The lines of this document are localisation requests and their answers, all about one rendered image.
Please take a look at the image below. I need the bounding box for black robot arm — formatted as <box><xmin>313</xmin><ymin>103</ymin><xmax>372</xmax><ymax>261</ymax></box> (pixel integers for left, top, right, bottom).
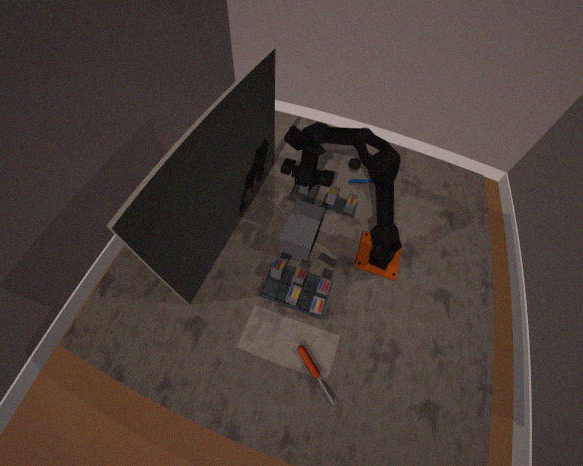
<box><xmin>284</xmin><ymin>122</ymin><xmax>402</xmax><ymax>271</ymax></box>

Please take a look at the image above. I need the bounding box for orange-handled screwdriver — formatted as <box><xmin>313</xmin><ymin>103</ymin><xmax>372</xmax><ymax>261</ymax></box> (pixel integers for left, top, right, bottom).
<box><xmin>298</xmin><ymin>345</ymin><xmax>334</xmax><ymax>404</ymax></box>

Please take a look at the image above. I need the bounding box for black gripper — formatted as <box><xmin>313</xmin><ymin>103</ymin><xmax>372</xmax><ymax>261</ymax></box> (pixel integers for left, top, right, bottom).
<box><xmin>281</xmin><ymin>158</ymin><xmax>334</xmax><ymax>188</ymax></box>

